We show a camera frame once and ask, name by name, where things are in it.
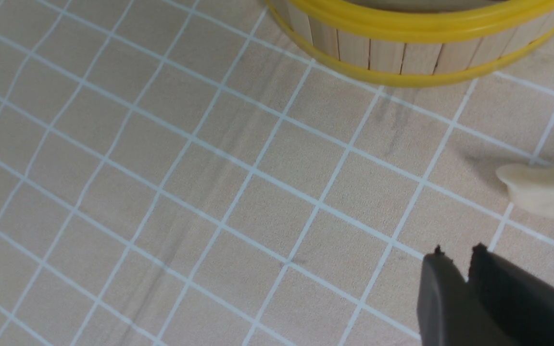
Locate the bamboo steamer tray yellow rim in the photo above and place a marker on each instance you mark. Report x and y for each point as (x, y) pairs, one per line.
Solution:
(415, 49)

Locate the white dumpling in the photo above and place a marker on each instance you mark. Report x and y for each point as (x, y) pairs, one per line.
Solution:
(529, 188)

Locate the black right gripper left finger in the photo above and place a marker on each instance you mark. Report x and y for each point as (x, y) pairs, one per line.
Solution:
(448, 312)

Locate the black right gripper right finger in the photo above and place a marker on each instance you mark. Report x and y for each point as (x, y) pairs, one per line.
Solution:
(518, 302)

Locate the beige checked tablecloth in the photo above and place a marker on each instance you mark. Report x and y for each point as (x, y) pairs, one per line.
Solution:
(179, 173)

